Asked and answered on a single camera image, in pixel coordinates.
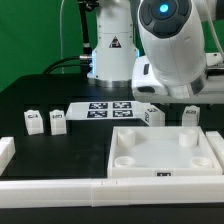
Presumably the white fence block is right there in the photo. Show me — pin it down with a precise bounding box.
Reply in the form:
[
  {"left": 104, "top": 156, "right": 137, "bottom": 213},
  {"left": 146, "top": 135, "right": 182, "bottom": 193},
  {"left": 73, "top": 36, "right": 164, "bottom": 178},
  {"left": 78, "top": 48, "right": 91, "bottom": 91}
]
[
  {"left": 0, "top": 137, "right": 15, "bottom": 176},
  {"left": 206, "top": 131, "right": 224, "bottom": 169}
]

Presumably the thin white cable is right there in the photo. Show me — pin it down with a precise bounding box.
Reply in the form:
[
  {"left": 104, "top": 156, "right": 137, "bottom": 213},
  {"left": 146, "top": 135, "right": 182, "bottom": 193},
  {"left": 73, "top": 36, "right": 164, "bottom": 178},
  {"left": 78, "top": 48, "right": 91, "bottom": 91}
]
[{"left": 59, "top": 0, "right": 67, "bottom": 75}]

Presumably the white right fence block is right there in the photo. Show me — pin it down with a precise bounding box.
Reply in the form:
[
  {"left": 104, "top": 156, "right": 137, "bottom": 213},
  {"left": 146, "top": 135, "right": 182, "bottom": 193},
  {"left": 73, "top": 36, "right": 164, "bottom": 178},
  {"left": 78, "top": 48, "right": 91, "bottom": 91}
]
[{"left": 206, "top": 131, "right": 224, "bottom": 169}]

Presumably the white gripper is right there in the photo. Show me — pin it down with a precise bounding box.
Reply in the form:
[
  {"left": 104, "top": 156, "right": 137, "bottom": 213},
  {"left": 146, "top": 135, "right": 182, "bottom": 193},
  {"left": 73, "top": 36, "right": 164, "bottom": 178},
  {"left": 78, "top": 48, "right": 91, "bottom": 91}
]
[{"left": 132, "top": 53, "right": 224, "bottom": 104}]

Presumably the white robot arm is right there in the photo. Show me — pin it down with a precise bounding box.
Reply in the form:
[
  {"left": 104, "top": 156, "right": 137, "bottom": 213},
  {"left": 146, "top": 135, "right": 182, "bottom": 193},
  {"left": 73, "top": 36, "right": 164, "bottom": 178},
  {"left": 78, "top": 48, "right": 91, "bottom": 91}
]
[{"left": 78, "top": 0, "right": 224, "bottom": 104}]

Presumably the white sheet with tags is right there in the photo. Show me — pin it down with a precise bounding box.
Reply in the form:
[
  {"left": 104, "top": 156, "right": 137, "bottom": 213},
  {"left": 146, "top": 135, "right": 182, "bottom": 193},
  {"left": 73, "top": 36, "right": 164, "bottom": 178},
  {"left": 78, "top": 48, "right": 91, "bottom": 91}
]
[{"left": 66, "top": 101, "right": 145, "bottom": 120}]

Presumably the black thick cable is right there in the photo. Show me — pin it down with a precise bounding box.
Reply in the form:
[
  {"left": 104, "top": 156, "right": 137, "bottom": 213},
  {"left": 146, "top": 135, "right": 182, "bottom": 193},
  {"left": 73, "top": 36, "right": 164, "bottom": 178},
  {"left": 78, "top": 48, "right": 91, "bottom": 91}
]
[{"left": 43, "top": 55, "right": 93, "bottom": 76}]

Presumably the white front fence rail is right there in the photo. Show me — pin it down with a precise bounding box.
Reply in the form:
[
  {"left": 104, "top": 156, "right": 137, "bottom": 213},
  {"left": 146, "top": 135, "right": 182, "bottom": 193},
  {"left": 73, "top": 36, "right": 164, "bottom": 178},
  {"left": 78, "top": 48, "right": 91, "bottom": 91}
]
[{"left": 0, "top": 176, "right": 224, "bottom": 208}]

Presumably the white square tabletop part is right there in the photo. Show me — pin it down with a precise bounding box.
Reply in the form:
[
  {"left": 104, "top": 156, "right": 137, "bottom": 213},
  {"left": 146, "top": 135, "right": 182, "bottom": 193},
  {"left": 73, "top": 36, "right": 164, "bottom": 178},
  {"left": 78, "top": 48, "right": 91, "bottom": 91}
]
[{"left": 107, "top": 126, "right": 223, "bottom": 178}]

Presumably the white left fence block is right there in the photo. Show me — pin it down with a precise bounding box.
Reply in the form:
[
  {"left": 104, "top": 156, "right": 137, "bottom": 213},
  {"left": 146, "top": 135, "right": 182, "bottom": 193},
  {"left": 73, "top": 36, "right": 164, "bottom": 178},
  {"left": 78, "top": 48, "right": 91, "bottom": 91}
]
[{"left": 0, "top": 137, "right": 15, "bottom": 176}]

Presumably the black hose on base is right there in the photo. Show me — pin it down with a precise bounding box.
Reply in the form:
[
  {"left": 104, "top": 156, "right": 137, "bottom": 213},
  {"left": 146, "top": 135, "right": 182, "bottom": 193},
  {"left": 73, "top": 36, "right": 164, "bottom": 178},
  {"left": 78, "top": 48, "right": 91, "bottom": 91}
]
[{"left": 78, "top": 0, "right": 100, "bottom": 56}]

